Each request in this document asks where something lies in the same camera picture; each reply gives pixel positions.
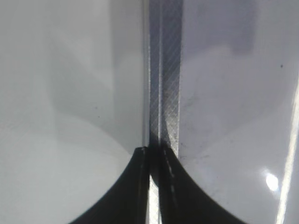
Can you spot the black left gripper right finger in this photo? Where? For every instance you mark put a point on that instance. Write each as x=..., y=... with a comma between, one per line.
x=181, y=200

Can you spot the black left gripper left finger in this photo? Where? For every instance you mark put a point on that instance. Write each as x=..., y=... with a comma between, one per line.
x=126, y=201

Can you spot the white board with aluminium frame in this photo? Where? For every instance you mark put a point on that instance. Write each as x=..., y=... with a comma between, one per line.
x=224, y=96

